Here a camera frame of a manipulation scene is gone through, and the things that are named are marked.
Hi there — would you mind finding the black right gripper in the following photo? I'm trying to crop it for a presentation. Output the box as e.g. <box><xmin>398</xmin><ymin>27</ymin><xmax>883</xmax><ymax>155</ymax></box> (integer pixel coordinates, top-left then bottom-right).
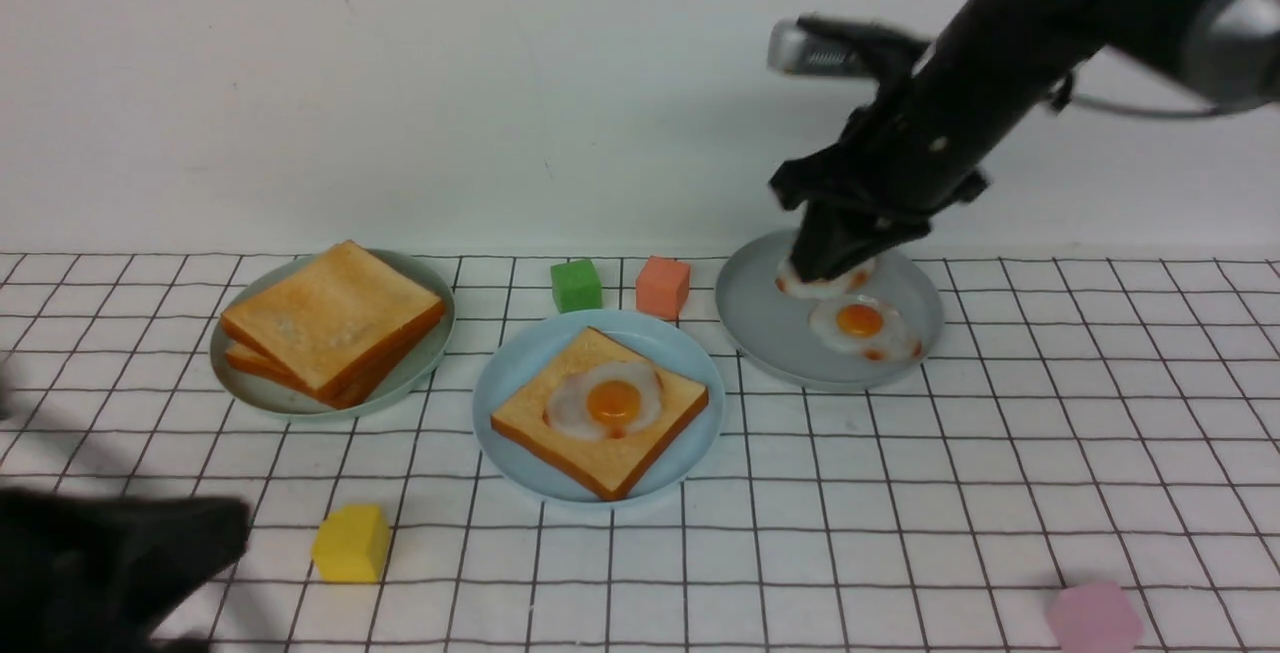
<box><xmin>769</xmin><ymin>102</ymin><xmax>989</xmax><ymax>283</ymax></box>

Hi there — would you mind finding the toast slice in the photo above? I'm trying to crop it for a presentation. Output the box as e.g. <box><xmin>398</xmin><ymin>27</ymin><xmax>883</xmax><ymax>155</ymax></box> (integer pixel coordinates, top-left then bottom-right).
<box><xmin>220</xmin><ymin>239</ymin><xmax>453</xmax><ymax>394</ymax></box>
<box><xmin>227</xmin><ymin>341</ymin><xmax>419</xmax><ymax>410</ymax></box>
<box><xmin>490</xmin><ymin>329</ymin><xmax>709</xmax><ymax>501</ymax></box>

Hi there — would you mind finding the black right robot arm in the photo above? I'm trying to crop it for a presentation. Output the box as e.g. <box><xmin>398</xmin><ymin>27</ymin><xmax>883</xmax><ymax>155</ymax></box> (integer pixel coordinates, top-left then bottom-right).
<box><xmin>768</xmin><ymin>0</ymin><xmax>1279</xmax><ymax>280</ymax></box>

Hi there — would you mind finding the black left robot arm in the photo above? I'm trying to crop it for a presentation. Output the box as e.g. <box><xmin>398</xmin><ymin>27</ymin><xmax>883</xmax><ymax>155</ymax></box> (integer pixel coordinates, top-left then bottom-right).
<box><xmin>1</xmin><ymin>487</ymin><xmax>252</xmax><ymax>652</ymax></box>

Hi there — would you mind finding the right-side fried egg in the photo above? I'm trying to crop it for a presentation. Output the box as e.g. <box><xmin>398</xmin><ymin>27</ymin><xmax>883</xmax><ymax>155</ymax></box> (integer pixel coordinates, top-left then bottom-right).
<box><xmin>806</xmin><ymin>296</ymin><xmax>924</xmax><ymax>364</ymax></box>

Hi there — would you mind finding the grey egg plate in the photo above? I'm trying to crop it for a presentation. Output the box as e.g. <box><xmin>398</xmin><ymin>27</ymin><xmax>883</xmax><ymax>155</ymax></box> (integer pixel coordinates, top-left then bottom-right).
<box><xmin>716</xmin><ymin>230</ymin><xmax>945</xmax><ymax>393</ymax></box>

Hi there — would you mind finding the salmon foam cube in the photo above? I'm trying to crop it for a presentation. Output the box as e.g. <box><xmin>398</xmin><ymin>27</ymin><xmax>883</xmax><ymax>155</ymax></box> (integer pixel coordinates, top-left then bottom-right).
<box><xmin>635</xmin><ymin>256</ymin><xmax>692</xmax><ymax>321</ymax></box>

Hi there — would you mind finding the green foam cube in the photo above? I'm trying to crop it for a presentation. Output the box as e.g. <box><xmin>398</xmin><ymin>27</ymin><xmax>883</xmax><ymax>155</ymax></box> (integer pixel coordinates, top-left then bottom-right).
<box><xmin>550</xmin><ymin>259</ymin><xmax>603</xmax><ymax>314</ymax></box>

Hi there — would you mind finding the light blue center plate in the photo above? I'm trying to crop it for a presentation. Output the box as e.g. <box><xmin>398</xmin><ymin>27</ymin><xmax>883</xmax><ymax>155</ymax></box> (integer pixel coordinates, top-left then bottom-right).
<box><xmin>471</xmin><ymin>310</ymin><xmax>726</xmax><ymax>512</ymax></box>

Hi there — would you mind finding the pink foam block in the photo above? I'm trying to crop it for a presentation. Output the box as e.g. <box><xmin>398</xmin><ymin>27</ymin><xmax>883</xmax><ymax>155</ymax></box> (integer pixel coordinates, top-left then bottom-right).
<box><xmin>1046</xmin><ymin>581</ymin><xmax>1146</xmax><ymax>652</ymax></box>

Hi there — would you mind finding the pale green bread plate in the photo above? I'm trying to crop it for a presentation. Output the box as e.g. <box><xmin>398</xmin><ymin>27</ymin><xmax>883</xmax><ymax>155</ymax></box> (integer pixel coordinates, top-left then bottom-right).
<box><xmin>210</xmin><ymin>248</ymin><xmax>454</xmax><ymax>423</ymax></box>

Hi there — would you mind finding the yellow foam block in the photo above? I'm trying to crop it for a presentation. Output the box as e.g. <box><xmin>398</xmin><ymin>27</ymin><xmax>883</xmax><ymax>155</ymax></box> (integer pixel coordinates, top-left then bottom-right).
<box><xmin>311</xmin><ymin>504</ymin><xmax>392</xmax><ymax>584</ymax></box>

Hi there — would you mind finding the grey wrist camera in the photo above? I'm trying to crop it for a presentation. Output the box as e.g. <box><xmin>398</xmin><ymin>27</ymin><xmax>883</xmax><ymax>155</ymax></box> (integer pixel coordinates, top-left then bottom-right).
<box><xmin>765</xmin><ymin>19</ymin><xmax>873</xmax><ymax>79</ymax></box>

